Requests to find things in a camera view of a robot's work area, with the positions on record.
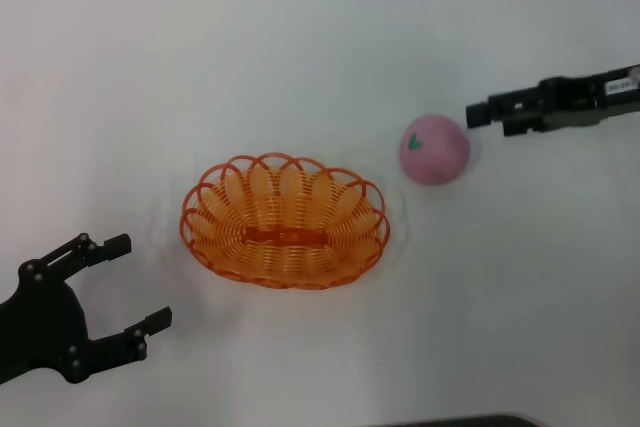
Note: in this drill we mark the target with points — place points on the orange woven plastic basket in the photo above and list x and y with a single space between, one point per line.
285 227

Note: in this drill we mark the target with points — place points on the pink peach with green leaf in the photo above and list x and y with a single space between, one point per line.
435 152

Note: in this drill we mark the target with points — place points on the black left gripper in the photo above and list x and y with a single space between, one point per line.
45 327

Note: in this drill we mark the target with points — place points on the dark robot torso edge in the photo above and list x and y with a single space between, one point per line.
465 421

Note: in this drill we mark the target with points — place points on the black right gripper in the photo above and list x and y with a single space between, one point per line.
590 102

